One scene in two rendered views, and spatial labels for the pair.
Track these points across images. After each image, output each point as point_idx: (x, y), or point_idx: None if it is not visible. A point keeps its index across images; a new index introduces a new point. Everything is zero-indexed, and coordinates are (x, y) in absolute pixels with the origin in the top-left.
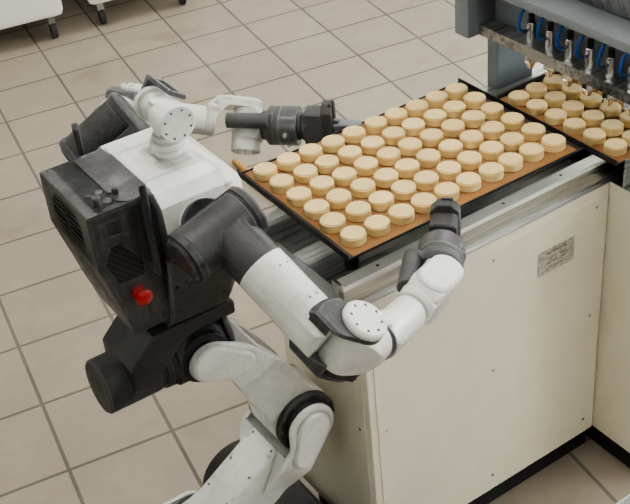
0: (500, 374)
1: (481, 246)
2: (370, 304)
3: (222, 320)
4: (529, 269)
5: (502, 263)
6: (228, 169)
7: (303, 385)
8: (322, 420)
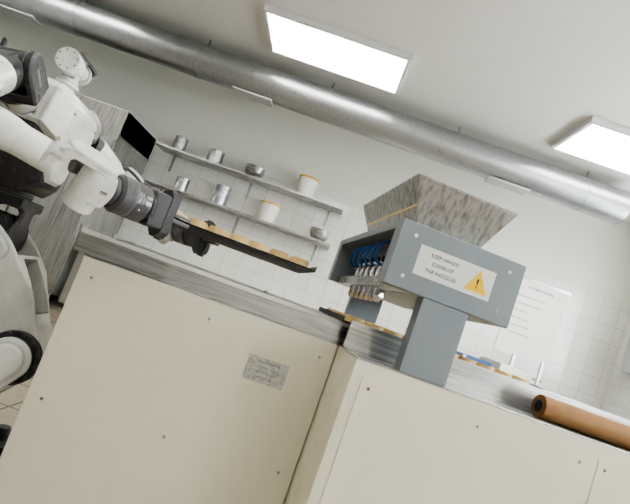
0: (169, 450)
1: (204, 296)
2: (0, 81)
3: (15, 221)
4: (237, 360)
5: (216, 330)
6: (70, 93)
7: (31, 325)
8: (14, 356)
